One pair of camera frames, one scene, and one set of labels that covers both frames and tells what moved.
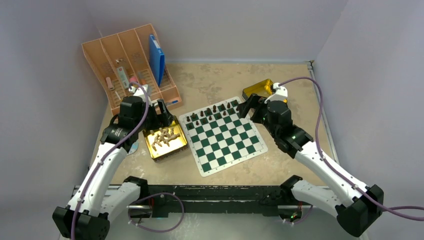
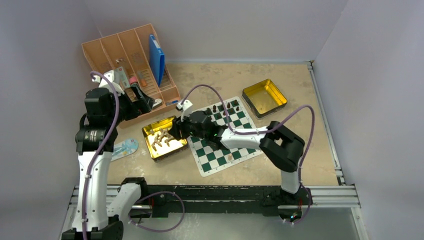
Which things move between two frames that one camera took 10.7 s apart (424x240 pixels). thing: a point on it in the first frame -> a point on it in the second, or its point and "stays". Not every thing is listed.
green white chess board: [218, 137] stays
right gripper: [255, 101] -> [176, 131]
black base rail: [187, 201] stays
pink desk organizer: [124, 60] stays
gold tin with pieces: [165, 142] stays
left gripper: [160, 120] -> [143, 105]
